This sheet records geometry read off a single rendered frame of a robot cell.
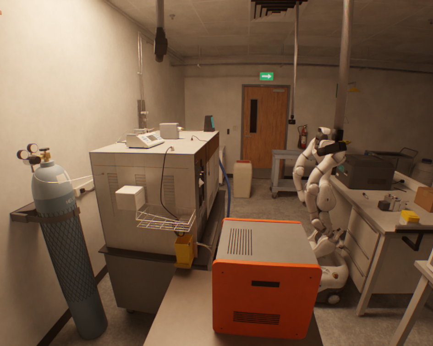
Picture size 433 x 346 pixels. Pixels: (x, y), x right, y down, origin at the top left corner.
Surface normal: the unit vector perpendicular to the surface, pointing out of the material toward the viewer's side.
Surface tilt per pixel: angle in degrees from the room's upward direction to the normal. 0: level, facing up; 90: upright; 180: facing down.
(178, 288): 0
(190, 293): 0
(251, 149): 90
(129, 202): 90
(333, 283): 90
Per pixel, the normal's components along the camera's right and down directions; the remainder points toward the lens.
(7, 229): 0.99, 0.04
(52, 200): 0.57, 0.24
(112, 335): 0.00, -0.96
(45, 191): 0.30, 0.15
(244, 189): -0.13, 0.34
